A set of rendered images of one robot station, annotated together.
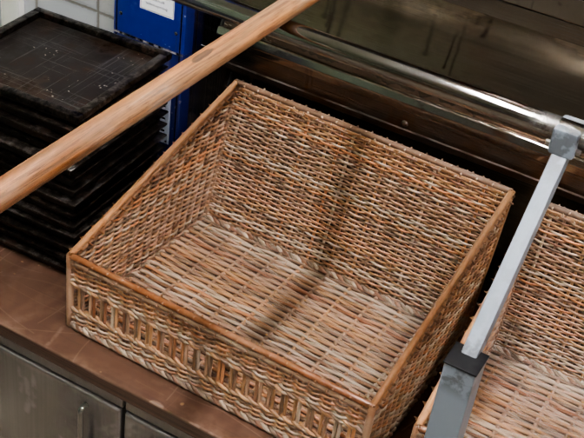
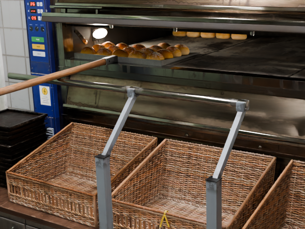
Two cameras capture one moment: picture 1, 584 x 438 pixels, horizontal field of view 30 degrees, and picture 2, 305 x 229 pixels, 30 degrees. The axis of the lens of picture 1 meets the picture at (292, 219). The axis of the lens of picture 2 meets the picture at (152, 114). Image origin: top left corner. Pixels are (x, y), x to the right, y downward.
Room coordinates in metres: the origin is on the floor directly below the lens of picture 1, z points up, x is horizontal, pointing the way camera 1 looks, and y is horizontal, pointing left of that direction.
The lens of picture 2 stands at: (-1.02, -0.76, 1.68)
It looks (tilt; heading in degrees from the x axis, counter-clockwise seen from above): 15 degrees down; 10
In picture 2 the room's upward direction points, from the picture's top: 2 degrees counter-clockwise
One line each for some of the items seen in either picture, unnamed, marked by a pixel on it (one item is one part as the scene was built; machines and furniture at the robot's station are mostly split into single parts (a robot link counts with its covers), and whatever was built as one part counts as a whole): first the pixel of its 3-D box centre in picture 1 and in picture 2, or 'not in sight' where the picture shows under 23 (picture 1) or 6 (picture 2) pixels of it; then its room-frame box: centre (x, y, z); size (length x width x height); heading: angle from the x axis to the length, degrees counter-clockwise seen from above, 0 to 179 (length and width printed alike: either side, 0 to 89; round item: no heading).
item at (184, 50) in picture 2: not in sight; (180, 49); (1.85, -0.43, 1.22); 0.10 x 0.07 x 0.06; 63
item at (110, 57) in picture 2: not in sight; (109, 60); (1.66, -0.11, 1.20); 0.09 x 0.04 x 0.03; 154
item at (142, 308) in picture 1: (290, 257); (82, 169); (1.42, -0.01, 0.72); 0.56 x 0.49 x 0.28; 64
